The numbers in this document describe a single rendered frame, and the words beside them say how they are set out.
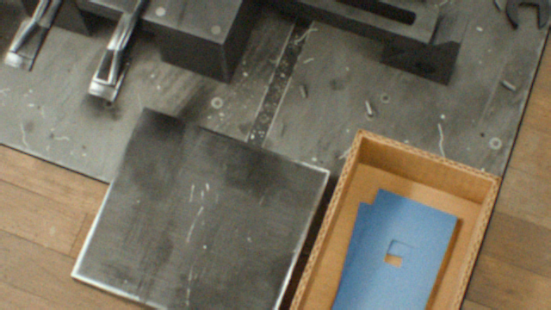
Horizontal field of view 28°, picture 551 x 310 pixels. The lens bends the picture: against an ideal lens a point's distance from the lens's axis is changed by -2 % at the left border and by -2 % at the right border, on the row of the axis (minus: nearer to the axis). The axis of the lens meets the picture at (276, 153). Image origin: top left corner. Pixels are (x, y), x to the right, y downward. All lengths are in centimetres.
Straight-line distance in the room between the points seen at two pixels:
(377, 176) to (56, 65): 30
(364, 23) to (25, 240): 34
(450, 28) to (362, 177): 15
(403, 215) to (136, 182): 22
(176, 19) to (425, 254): 28
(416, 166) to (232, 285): 18
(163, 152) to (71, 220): 10
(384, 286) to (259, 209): 12
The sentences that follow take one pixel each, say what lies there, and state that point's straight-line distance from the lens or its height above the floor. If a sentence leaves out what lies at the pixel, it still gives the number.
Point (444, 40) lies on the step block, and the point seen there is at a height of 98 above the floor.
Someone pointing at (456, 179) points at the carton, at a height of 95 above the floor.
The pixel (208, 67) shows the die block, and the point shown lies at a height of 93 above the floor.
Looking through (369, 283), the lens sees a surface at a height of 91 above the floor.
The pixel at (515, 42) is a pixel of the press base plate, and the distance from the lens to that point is 100.
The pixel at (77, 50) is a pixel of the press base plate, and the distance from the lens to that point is 101.
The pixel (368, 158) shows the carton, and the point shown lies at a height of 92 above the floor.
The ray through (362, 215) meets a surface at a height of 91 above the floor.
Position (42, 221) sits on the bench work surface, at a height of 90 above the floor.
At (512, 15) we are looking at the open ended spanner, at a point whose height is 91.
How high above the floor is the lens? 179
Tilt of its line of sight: 71 degrees down
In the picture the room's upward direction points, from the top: 4 degrees counter-clockwise
